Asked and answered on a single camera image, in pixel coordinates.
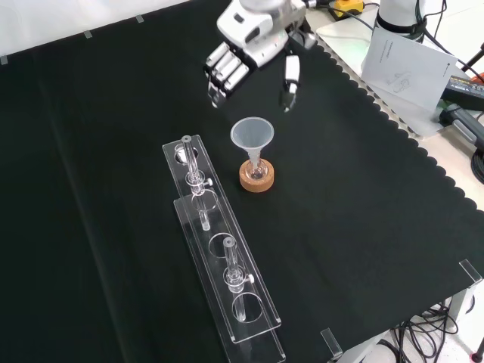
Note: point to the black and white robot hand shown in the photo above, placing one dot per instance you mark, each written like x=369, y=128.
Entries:
x=249, y=34

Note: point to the translucent plastic funnel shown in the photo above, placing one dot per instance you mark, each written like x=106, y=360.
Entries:
x=251, y=130

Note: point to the round-bottom glass flask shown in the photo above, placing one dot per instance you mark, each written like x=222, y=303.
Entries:
x=257, y=173

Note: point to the clear funnel stand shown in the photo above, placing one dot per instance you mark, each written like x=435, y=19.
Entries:
x=227, y=223

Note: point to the pale board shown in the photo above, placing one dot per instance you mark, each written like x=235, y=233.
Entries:
x=340, y=34

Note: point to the yellow stop button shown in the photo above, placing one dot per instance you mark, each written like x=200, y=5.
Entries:
x=348, y=5

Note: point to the clear cloth clip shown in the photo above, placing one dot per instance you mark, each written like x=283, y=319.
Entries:
x=3, y=61
x=470, y=271
x=331, y=342
x=139, y=18
x=87, y=34

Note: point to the white paper leaflet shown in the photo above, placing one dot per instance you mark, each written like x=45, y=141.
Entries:
x=408, y=68

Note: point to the black cloth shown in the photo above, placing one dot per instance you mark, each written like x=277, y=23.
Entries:
x=340, y=227

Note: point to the black power adapter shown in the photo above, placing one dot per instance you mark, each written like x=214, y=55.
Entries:
x=467, y=89

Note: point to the black tripod leg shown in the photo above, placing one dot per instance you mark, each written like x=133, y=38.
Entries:
x=472, y=56

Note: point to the black grey device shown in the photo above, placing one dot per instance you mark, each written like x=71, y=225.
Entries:
x=465, y=121

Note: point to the metal table leg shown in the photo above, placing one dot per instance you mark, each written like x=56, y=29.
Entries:
x=459, y=306

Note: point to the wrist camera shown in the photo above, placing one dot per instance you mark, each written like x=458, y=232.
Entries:
x=310, y=39

